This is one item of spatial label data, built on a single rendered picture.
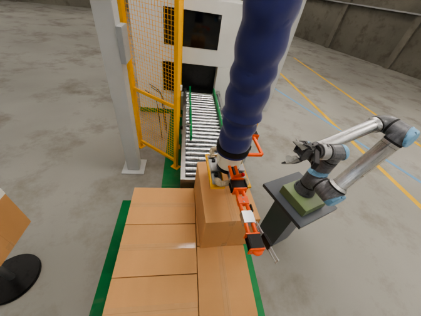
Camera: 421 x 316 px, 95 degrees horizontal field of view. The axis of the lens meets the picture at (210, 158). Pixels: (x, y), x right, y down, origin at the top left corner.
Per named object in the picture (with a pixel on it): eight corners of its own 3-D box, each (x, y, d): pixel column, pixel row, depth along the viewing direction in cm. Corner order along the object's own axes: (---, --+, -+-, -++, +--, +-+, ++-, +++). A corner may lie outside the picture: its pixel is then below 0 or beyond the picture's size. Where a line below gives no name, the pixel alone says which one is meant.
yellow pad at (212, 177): (205, 155, 155) (205, 150, 152) (217, 155, 157) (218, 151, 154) (210, 189, 130) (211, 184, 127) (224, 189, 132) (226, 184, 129)
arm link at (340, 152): (344, 164, 109) (355, 152, 102) (324, 164, 107) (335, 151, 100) (334, 153, 116) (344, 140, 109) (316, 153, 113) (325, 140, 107)
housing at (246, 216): (238, 214, 107) (240, 210, 104) (250, 214, 108) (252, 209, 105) (241, 226, 102) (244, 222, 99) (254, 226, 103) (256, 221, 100)
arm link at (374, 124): (386, 106, 130) (299, 142, 124) (405, 116, 122) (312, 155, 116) (378, 120, 139) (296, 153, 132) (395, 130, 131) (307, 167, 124)
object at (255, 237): (243, 237, 97) (245, 232, 94) (257, 236, 99) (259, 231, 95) (247, 254, 91) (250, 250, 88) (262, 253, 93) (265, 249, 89)
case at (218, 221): (193, 189, 200) (197, 161, 173) (230, 188, 208) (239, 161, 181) (200, 248, 157) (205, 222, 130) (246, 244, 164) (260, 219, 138)
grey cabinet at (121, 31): (126, 57, 196) (120, 22, 176) (131, 58, 197) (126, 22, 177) (121, 64, 181) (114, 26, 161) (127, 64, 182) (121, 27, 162)
